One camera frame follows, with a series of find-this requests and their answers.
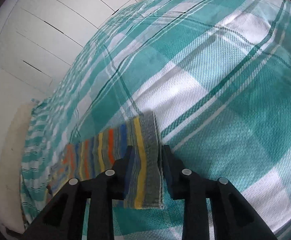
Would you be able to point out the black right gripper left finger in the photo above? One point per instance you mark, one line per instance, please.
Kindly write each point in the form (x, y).
(63, 216)

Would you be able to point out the teal white plaid bedspread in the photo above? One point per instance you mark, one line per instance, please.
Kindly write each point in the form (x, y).
(217, 76)

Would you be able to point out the multicolour striped knit sweater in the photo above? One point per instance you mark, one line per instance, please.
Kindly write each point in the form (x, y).
(86, 159)

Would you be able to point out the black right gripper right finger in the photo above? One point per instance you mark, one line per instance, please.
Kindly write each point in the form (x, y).
(233, 216)

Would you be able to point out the cream bed headboard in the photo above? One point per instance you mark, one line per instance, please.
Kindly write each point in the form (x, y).
(10, 165)

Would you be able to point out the white wardrobe with drawers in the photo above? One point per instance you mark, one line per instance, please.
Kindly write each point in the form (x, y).
(40, 39)

